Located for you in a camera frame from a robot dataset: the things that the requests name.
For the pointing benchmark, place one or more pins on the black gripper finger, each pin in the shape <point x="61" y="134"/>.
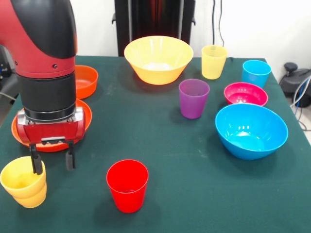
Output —
<point x="37" y="165"/>
<point x="70" y="161"/>

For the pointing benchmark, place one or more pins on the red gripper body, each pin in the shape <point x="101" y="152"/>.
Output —
<point x="51" y="131"/>

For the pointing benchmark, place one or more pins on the orange-yellow cup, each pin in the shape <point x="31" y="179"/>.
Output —
<point x="31" y="201"/>

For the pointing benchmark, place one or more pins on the red cup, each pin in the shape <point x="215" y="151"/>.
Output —
<point x="127" y="199"/>

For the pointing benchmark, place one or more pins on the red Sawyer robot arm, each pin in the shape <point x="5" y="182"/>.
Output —
<point x="43" y="80"/>

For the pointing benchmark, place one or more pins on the large shallow orange bowl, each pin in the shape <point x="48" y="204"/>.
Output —
<point x="88" y="116"/>

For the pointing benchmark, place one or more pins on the small orange bowl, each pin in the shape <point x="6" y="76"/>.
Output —
<point x="87" y="82"/>

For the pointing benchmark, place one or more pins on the grey stand base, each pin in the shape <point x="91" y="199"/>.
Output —
<point x="7" y="85"/>

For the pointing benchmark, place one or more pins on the black equipment rack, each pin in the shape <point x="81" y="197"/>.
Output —
<point x="3" y="65"/>

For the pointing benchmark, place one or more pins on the dark green table cloth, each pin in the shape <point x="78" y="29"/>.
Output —
<point x="182" y="182"/>

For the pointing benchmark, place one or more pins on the large yellow bowl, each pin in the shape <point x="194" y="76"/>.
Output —
<point x="158" y="72"/>

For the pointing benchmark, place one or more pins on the purple cup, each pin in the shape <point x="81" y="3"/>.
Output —
<point x="193" y="104"/>

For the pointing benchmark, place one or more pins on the translucent yellow cup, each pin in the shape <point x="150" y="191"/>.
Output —
<point x="213" y="68"/>

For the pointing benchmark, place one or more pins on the large blue bowl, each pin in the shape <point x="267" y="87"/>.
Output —
<point x="250" y="143"/>

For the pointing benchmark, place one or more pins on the pink bowl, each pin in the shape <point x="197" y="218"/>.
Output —
<point x="245" y="93"/>

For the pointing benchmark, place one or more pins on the blue cup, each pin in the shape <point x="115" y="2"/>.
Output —
<point x="255" y="77"/>

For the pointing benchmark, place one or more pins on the black stand base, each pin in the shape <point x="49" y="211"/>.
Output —
<point x="290" y="82"/>

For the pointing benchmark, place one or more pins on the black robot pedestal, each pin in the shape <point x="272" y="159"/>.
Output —
<point x="155" y="19"/>

